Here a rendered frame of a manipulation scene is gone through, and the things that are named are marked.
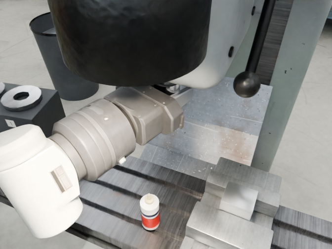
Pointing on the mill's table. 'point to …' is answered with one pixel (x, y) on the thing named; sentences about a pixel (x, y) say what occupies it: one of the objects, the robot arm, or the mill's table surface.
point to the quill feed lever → (254, 56)
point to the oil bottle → (149, 211)
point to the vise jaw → (226, 229)
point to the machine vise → (266, 184)
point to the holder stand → (29, 107)
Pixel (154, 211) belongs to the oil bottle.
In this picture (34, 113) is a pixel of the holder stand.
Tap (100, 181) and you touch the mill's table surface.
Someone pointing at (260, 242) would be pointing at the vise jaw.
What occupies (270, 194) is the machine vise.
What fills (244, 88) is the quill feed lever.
